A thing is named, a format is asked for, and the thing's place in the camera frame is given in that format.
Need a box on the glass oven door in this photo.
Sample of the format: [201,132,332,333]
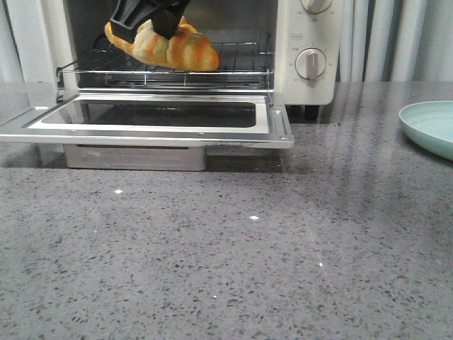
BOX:
[1,92,294,149]

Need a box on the metal wire oven rack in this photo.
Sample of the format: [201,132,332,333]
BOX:
[56,42,273,91]

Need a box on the grey curtain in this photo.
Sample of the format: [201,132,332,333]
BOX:
[1,1,452,83]

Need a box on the white Toshiba toaster oven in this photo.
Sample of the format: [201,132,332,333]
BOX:
[34,0,345,123]

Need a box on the upper oven control knob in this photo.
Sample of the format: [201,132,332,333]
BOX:
[300,0,332,14]

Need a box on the golden croissant bread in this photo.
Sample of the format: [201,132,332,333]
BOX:
[105,18,219,72]

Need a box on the oven control knob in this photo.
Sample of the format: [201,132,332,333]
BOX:
[295,48,326,80]
[300,0,332,14]

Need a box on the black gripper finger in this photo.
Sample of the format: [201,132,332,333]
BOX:
[151,4,187,38]
[110,0,166,43]

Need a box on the lower oven control knob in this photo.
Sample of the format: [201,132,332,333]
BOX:
[295,48,326,80]

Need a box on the mint green plate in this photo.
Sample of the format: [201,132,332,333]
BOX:
[398,101,452,161]

